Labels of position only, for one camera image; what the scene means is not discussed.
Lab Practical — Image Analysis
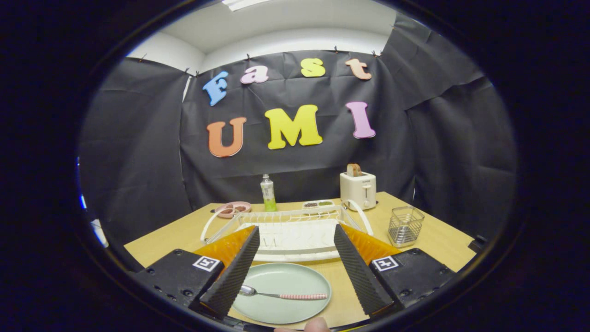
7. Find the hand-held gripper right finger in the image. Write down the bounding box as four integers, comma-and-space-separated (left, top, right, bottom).
333, 224, 457, 319

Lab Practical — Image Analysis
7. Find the white wire dish rack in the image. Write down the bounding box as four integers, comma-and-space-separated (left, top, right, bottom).
200, 199, 374, 263

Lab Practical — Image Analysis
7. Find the pale green plate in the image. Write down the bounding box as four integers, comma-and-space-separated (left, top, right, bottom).
232, 262, 332, 325

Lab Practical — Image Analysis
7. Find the black backdrop cloth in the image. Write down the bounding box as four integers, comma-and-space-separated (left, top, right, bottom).
78, 12, 519, 259

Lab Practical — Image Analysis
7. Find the ceiling light panel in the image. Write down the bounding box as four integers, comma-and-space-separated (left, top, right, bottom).
221, 0, 272, 12

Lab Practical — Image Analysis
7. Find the white toaster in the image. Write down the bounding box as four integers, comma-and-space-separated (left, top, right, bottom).
340, 171, 377, 211

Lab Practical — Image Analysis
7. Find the metal wire basket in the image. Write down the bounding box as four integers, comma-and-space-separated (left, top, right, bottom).
388, 206, 425, 249

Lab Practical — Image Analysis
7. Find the clear bottle with green liquid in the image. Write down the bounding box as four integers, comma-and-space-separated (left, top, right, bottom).
260, 174, 277, 213

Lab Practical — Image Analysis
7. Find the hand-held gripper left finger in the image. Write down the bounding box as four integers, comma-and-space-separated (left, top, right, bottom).
134, 225, 261, 320

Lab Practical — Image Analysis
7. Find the spoon with pink checked handle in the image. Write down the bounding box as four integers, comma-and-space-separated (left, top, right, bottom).
239, 285, 328, 301

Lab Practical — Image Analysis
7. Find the white drain tray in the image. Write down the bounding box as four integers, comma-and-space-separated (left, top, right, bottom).
237, 218, 344, 262

